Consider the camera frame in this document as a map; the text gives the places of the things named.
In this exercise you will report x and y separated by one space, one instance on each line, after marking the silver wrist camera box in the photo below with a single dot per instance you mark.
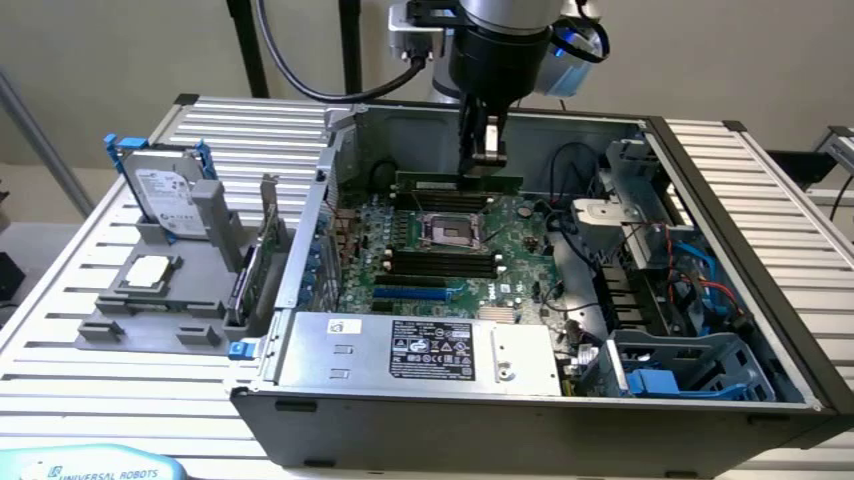
408 30

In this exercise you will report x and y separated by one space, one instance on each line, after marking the blue expansion slot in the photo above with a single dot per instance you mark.
408 293

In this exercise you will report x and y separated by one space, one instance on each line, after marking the black RAM slot bank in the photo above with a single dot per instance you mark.
445 202
440 262

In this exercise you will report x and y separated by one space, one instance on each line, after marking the green motherboard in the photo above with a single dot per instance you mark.
460 292

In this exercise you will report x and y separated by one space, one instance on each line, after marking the hard disk with blue bracket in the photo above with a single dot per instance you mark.
165 192

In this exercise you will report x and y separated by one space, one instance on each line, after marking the grey parts rack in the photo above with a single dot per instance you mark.
167 320

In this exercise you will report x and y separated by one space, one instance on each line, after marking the silver power supply unit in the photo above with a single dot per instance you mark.
373 355

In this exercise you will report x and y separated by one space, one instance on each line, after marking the blue case latch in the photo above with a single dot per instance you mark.
241 349

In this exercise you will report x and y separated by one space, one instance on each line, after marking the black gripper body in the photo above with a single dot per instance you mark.
496 55

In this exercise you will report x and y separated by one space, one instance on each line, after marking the green graphics card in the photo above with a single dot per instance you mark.
256 260

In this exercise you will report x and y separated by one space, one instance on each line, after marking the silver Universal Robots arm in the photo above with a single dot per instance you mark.
507 12

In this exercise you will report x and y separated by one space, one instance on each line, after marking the silver CPU chip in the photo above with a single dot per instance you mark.
152 272

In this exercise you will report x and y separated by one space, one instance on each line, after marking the green RAM stick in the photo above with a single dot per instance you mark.
433 182

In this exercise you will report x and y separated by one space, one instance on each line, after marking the black expansion slot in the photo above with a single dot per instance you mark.
408 280

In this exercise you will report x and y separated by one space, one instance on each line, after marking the grey disk bay cage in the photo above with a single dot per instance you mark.
700 365

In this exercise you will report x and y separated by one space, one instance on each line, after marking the black open PC case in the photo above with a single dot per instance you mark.
507 430

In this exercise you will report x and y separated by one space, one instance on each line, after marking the CPU socket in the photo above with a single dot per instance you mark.
448 231

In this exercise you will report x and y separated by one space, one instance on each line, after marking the teal teach pendant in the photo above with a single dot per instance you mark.
87 465

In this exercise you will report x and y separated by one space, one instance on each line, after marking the grey metal post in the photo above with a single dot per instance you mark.
46 145

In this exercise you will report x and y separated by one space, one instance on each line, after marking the black stand pole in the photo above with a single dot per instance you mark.
247 45

